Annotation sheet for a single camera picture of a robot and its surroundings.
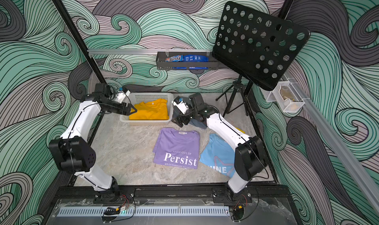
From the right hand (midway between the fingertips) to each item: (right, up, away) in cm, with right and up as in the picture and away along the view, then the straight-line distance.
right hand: (180, 113), depth 84 cm
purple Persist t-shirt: (-2, -21, +6) cm, 22 cm away
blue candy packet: (+4, +35, +9) cm, 37 cm away
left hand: (-29, +3, 0) cm, 29 cm away
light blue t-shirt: (+23, -25, +3) cm, 34 cm away
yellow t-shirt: (-20, +1, +22) cm, 29 cm away
